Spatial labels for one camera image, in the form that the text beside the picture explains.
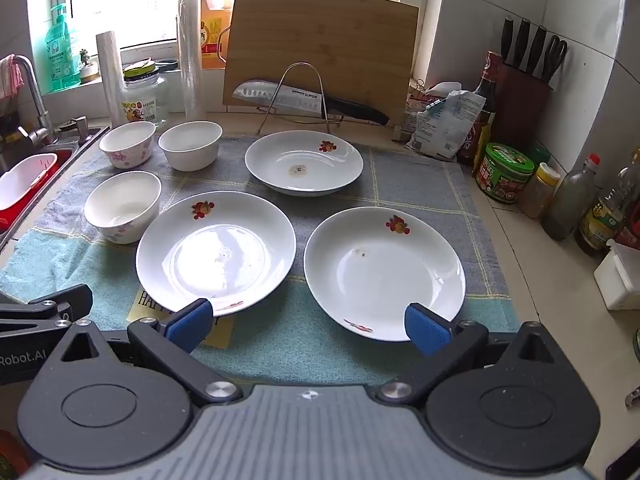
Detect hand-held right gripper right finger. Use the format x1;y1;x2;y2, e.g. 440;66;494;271
375;303;556;407

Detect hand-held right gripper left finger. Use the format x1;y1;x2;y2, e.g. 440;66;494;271
60;298;244;409

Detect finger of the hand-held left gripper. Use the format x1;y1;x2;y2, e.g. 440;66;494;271
0;284;94;335

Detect white floral plate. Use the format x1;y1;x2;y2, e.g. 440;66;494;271
304;206;467;342
136;191;297;317

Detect white bowl with faint flowers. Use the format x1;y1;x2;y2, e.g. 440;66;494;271
84;171;162;245

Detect plain white bowl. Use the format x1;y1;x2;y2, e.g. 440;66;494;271
158;120;223;172

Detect white bowl with pink flowers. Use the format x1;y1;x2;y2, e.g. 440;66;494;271
99;121;157;169

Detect white plate with stained centre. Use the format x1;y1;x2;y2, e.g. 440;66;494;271
245;130;364;197

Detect grey and teal checked towel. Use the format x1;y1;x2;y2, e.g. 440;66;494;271
0;132;521;386

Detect red white basin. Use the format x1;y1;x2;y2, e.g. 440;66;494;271
0;153;60;211

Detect steel sink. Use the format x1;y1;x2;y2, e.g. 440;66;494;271
0;122;112;253

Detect spice jar with yellow lid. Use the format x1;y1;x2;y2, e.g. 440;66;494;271
517;162;562;219

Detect grey bottle with red cap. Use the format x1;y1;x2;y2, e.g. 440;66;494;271
541;153;602;242

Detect metal sink fitting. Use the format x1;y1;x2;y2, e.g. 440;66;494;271
57;116;91;136

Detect yellow seasoning packet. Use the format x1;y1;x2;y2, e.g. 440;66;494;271
472;122;493;177

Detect white seasoning box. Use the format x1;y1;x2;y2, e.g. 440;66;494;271
594;240;640;311

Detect white salt bag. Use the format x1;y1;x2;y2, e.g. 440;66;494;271
405;89;486;161

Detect oil bottle yellow green label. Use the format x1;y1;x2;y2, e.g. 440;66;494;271
575;147;640;256

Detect metal faucet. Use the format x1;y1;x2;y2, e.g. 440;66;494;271
12;55;55;145

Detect red and white bag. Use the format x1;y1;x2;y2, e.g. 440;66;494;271
392;81;463;141

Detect glass jar with green lid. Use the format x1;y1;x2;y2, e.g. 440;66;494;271
121;60;168;128

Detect pink cloth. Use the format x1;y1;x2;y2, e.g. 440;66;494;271
0;54;25;101

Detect dark red knife block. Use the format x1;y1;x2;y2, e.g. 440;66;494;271
492;62;553;153

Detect small potted plant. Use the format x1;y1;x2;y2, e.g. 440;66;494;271
79;49;100;84

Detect dark soy sauce bottle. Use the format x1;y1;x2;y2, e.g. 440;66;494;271
457;51;503;166

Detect green dish soap bottle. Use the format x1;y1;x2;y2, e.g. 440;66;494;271
45;4;81;93

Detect tall plastic wrap roll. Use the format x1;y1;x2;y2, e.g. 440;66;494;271
176;0;205;121

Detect black scissors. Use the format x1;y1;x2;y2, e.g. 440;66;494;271
542;34;569;83

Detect orange cooking oil jug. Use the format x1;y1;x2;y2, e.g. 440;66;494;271
189;0;233;71

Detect bamboo cutting board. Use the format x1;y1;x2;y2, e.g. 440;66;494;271
217;0;420;126

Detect window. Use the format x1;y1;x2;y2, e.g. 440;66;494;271
65;0;406;51

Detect black handled kitchen knife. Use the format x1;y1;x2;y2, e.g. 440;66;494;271
232;79;390;127

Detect metal wire rack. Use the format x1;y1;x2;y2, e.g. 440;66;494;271
257;62;346;136

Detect black knife handle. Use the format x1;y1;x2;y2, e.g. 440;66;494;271
514;18;532;71
527;25;548;78
501;16;516;66

